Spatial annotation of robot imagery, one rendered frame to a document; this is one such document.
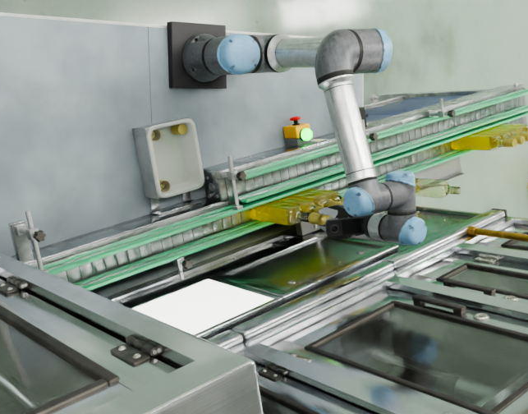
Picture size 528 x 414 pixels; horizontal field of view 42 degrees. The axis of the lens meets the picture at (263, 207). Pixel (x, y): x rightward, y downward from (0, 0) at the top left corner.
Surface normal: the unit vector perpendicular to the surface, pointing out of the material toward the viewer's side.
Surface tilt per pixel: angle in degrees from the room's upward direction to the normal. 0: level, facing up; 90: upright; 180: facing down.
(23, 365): 90
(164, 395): 90
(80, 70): 0
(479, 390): 90
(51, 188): 0
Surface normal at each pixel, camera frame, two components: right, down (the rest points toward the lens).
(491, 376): -0.15, -0.96
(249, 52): 0.50, 0.13
